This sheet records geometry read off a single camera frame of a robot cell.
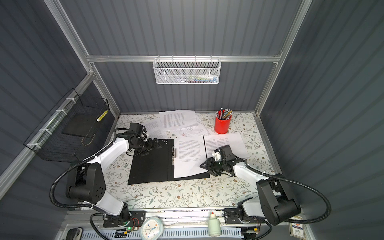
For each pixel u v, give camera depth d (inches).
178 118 45.6
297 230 27.3
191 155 37.9
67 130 29.0
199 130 43.3
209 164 30.3
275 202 16.7
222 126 40.8
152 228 27.0
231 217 29.0
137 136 27.7
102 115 32.0
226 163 27.3
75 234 26.6
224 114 40.2
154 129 43.9
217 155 33.1
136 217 28.6
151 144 31.4
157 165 36.3
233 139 41.7
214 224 25.8
